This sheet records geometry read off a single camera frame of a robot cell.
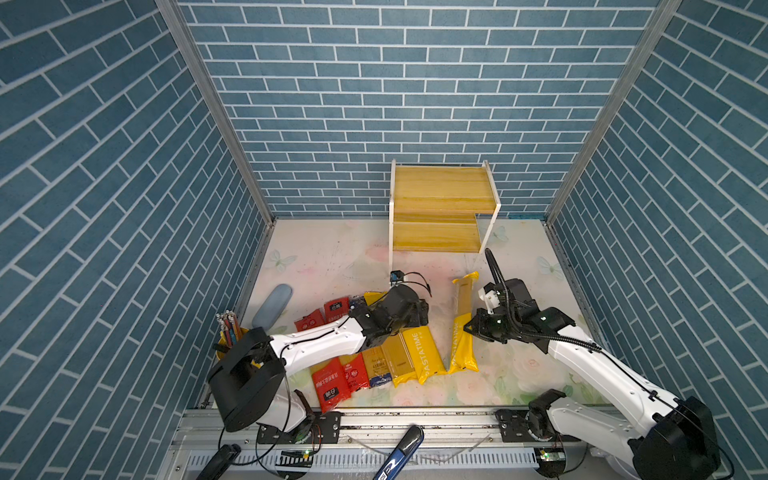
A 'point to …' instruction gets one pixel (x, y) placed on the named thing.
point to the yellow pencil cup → (229, 331)
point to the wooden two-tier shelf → (434, 208)
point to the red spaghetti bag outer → (330, 380)
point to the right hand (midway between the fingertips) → (461, 324)
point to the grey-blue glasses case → (272, 308)
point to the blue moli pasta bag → (377, 366)
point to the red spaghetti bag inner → (354, 369)
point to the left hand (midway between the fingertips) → (422, 310)
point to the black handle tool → (221, 461)
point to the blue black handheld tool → (403, 453)
